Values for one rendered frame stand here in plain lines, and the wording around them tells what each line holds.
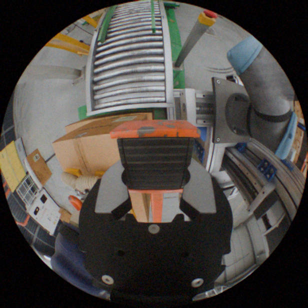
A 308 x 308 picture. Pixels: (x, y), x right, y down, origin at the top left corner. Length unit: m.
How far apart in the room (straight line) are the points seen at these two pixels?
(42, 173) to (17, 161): 5.48
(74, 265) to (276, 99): 0.55
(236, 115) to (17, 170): 7.71
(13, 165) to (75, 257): 7.25
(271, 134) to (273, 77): 0.12
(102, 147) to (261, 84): 0.39
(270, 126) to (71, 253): 0.54
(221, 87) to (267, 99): 0.19
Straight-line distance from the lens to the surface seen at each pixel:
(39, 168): 2.15
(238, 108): 0.32
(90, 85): 0.94
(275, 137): 0.25
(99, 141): 0.30
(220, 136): 0.35
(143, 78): 0.80
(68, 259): 0.37
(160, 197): 0.16
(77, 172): 0.43
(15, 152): 7.51
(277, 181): 0.46
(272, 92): 0.20
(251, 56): 0.18
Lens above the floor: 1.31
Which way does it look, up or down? 61 degrees down
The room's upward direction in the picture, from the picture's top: 176 degrees counter-clockwise
